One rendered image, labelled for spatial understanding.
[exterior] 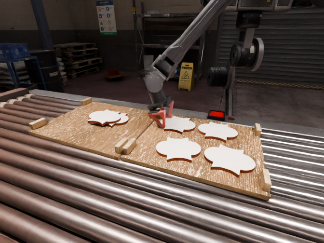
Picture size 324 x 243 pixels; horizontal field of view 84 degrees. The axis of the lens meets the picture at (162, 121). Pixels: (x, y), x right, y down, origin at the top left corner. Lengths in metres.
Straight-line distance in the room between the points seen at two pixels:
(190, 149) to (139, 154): 0.16
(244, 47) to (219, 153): 0.84
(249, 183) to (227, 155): 0.10
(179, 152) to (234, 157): 0.16
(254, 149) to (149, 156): 0.34
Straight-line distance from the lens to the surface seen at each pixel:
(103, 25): 6.52
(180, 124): 0.72
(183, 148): 0.58
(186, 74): 4.23
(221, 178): 0.52
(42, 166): 0.66
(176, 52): 0.66
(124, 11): 6.12
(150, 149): 0.60
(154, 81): 0.60
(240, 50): 1.27
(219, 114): 0.88
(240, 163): 0.57
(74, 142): 0.69
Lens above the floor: 1.29
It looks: 27 degrees down
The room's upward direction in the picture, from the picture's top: straight up
